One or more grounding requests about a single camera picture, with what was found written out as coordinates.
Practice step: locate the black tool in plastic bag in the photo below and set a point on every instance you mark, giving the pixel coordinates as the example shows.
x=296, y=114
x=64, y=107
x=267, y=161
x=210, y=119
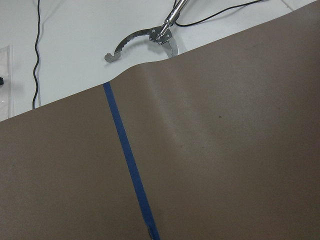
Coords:
x=6, y=83

